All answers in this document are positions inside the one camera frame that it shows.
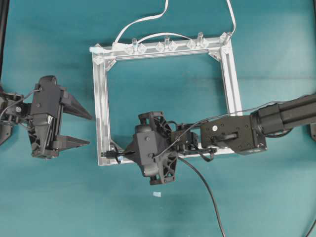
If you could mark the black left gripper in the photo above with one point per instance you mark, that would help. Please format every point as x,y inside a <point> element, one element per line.
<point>44,130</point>

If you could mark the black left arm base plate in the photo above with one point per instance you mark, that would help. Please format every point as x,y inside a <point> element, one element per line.
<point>5,130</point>

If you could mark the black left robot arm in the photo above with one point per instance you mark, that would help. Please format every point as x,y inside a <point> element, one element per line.
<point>16,111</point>

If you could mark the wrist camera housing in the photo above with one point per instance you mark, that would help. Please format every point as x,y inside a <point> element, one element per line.
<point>47,99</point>
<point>146,149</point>

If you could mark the black vertical rail at left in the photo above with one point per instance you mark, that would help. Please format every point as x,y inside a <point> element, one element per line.
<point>4,9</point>

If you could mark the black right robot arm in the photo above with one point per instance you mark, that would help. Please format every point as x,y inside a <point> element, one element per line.
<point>243,134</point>

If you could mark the small blue tape scrap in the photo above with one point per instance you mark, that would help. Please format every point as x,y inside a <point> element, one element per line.
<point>157,194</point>

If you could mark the right wrist camera housing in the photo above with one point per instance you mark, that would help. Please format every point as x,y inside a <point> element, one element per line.
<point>146,149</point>

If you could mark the silver aluminium extrusion frame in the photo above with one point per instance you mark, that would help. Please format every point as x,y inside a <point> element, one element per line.
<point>156,46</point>

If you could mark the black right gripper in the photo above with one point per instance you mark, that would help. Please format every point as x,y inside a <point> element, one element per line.
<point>165,158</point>

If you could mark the black zip tie loop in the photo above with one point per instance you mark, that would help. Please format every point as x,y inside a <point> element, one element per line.
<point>115,153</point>

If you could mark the left wrist camera housing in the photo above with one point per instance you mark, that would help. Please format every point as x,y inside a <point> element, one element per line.
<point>47,99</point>

